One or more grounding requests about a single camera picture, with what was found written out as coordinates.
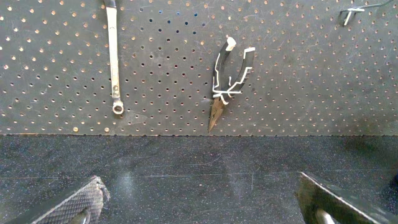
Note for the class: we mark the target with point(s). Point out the wrench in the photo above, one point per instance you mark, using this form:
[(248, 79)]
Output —
[(113, 56)]

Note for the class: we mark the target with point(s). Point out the metal hook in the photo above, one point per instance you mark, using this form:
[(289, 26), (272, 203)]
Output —
[(349, 14)]

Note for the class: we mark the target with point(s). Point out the black and white pliers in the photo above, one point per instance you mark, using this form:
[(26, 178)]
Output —
[(221, 67)]

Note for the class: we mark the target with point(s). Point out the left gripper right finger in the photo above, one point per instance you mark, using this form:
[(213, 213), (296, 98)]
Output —
[(314, 199)]

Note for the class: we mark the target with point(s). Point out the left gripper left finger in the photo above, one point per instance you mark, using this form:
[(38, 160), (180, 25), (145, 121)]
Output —
[(77, 203)]

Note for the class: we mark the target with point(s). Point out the black pegboard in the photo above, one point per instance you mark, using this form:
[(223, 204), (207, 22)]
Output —
[(295, 77)]

